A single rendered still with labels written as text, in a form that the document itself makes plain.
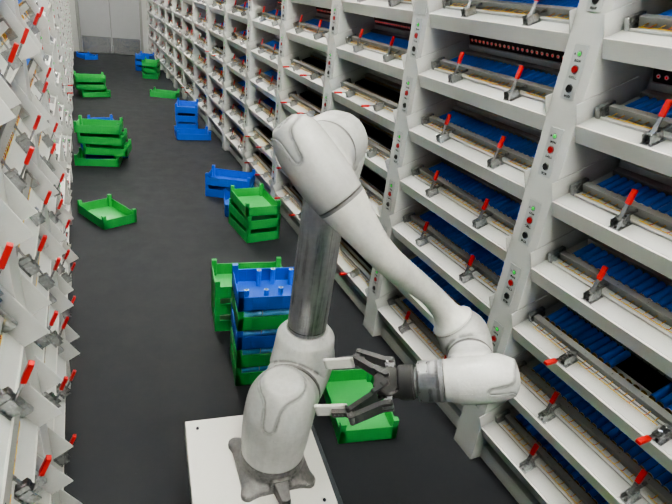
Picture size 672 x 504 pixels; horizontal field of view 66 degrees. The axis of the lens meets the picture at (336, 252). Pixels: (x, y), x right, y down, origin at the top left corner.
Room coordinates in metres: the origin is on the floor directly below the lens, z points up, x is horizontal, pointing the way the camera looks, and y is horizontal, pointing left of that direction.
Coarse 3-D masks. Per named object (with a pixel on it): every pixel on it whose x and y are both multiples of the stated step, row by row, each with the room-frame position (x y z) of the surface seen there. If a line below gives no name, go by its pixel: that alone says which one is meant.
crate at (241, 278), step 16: (240, 272) 1.66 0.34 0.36; (288, 272) 1.72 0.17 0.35; (240, 288) 1.61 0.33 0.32; (256, 288) 1.63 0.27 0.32; (272, 288) 1.64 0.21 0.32; (288, 288) 1.65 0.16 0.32; (240, 304) 1.47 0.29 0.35; (256, 304) 1.49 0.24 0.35; (272, 304) 1.50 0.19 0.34; (288, 304) 1.52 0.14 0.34
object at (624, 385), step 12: (540, 324) 1.23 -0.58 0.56; (552, 324) 1.22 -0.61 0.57; (564, 336) 1.17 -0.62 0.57; (564, 348) 1.14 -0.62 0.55; (576, 348) 1.12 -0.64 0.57; (588, 360) 1.08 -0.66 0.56; (600, 372) 1.05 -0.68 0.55; (612, 372) 1.03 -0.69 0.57; (624, 384) 1.00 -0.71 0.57; (636, 396) 0.96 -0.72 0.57; (636, 408) 0.94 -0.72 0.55; (648, 408) 0.93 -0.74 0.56; (660, 408) 0.92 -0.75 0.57
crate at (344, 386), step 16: (336, 384) 1.54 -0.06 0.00; (352, 384) 1.55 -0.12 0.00; (368, 384) 1.56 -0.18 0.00; (336, 400) 1.45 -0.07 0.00; (352, 400) 1.46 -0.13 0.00; (384, 416) 1.40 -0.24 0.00; (336, 432) 1.29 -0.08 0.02; (352, 432) 1.27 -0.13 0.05; (368, 432) 1.28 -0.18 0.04; (384, 432) 1.30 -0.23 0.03
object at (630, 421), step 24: (528, 312) 1.28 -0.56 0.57; (552, 312) 1.29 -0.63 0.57; (576, 312) 1.27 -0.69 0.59; (528, 336) 1.21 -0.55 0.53; (576, 384) 1.05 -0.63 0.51; (600, 384) 1.03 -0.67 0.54; (600, 408) 0.99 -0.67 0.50; (624, 408) 0.95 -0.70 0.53; (624, 432) 0.93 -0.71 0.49; (648, 432) 0.89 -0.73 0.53
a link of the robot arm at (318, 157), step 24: (288, 120) 0.94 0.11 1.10; (312, 120) 0.96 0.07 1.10; (288, 144) 0.92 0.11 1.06; (312, 144) 0.91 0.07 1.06; (336, 144) 0.96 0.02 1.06; (288, 168) 0.91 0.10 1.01; (312, 168) 0.90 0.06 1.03; (336, 168) 0.91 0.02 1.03; (312, 192) 0.90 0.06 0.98; (336, 192) 0.89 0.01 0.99
